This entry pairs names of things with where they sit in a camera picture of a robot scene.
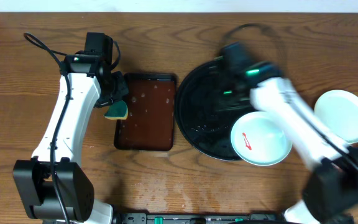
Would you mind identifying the green yellow sponge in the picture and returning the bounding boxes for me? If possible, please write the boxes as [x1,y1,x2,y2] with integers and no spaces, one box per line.
[104,100,129,120]

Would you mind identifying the light green plate front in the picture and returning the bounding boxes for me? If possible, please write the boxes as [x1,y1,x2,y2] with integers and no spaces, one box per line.
[230,111,292,166]

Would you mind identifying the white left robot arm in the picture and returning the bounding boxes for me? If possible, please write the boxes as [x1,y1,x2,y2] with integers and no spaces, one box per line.
[13,54,124,223]

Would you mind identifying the light green plate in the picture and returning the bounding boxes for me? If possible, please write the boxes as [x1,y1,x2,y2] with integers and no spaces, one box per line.
[230,111,292,166]
[314,90,358,144]

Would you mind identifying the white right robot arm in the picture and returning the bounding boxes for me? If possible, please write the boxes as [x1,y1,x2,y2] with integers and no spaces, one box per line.
[218,62,358,223]

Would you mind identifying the rectangular black water tray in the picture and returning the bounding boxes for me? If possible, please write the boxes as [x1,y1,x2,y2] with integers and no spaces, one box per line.
[114,73,177,151]

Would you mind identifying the round black tray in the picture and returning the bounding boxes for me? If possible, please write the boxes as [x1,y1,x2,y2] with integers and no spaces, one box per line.
[174,59,255,161]

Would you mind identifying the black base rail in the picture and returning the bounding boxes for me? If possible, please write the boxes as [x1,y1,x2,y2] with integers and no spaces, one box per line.
[112,212,300,224]

